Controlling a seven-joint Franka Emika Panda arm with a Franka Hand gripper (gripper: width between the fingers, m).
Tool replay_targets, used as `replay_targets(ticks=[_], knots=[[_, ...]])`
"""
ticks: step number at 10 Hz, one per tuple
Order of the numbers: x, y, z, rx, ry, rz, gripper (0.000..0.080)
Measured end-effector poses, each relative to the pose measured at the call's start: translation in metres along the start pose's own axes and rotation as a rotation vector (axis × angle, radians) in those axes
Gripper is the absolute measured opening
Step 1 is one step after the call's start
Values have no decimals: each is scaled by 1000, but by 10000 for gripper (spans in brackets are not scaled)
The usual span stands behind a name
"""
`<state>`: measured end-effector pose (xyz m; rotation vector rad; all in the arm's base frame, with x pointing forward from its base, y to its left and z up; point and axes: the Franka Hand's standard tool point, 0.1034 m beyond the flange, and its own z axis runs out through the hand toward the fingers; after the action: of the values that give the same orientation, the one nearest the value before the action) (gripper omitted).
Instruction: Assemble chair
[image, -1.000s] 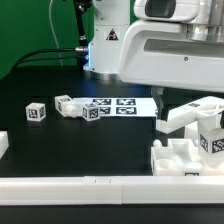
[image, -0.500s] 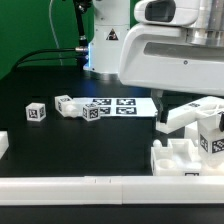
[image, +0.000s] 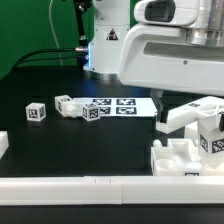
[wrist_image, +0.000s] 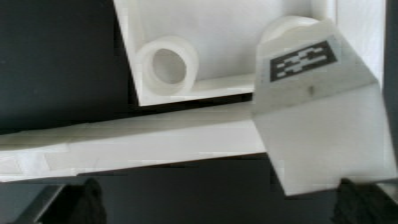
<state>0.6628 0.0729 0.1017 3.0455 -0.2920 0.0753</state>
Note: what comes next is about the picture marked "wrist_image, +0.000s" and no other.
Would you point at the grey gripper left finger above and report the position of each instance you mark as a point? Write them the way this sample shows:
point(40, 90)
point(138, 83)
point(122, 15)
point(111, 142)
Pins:
point(88, 213)

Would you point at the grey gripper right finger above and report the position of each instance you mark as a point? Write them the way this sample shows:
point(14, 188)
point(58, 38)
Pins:
point(364, 206)

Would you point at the white tagged chair leg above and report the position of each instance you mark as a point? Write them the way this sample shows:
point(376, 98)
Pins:
point(318, 110)

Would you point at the white chair seat frame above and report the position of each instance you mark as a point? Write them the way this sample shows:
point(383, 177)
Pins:
point(190, 40)

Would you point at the white front barrier rail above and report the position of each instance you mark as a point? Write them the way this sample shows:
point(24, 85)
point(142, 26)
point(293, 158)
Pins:
point(172, 137)

